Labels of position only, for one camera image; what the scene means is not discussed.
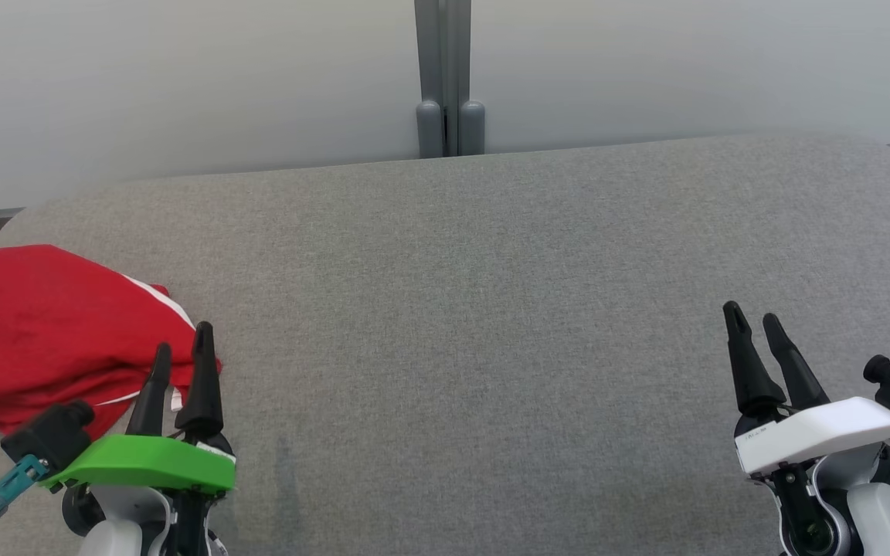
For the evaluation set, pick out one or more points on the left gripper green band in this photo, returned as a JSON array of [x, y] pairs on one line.
[[144, 462]]

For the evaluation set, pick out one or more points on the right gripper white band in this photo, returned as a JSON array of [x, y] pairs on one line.
[[823, 432]]

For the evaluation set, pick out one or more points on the red shirt with white sleeves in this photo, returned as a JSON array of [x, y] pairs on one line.
[[20, 409]]

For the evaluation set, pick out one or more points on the red shorts with white stripe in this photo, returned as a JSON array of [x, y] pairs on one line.
[[35, 309]]

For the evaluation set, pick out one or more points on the grey fabric sofa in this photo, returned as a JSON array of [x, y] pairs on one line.
[[460, 309]]

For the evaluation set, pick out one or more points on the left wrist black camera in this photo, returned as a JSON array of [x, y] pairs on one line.
[[47, 436]]

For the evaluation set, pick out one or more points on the grey partition post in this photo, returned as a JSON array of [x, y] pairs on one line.
[[445, 77]]

